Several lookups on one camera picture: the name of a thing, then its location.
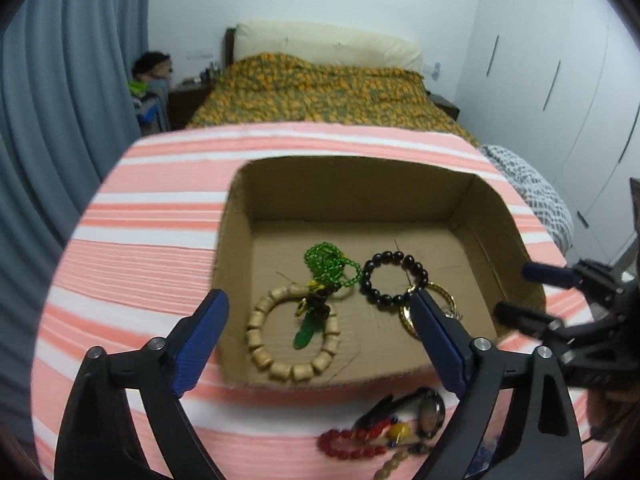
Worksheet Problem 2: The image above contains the black wristwatch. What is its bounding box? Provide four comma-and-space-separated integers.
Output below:
352, 387, 446, 439

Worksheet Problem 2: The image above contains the brown round bead bracelet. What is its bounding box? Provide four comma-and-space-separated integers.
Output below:
371, 441, 434, 480

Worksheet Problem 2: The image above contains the red bead bracelet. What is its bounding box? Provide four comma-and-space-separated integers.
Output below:
316, 416, 397, 462

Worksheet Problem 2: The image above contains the right hand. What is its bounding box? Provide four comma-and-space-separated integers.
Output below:
587, 385, 639, 442

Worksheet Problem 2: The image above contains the grey checkered blanket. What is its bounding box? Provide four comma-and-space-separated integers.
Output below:
480, 145, 574, 255

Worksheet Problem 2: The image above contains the cardboard box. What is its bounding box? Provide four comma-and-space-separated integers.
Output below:
213, 156, 546, 387

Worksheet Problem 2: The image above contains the dark nightstand right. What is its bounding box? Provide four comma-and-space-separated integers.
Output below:
427, 91, 460, 122

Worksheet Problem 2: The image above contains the dark nightstand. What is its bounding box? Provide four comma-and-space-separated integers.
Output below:
167, 82, 213, 130
427, 91, 460, 122

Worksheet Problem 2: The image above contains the white wardrobe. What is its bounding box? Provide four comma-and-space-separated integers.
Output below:
457, 0, 639, 262

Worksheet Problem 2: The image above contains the orange floral bedspread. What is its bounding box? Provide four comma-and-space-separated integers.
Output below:
188, 53, 480, 148

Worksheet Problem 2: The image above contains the dark nightstand left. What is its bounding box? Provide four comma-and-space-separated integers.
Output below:
167, 82, 213, 130

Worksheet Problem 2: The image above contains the doll with black hat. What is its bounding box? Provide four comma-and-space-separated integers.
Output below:
128, 51, 172, 136

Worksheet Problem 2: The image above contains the blue curtain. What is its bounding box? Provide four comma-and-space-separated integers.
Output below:
1, 0, 149, 451

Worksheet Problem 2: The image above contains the wooden headboard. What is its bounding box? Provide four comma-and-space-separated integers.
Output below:
224, 27, 236, 67

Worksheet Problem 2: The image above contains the black bead bracelet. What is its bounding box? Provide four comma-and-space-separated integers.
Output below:
359, 249, 431, 309

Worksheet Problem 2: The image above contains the gold ring bracelet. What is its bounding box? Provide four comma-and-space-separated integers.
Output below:
399, 280, 463, 339

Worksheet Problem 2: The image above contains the beige wooden bead bracelet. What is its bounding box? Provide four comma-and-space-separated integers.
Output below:
244, 282, 343, 384

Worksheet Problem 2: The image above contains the green bead necklace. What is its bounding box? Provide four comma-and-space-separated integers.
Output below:
292, 240, 364, 351

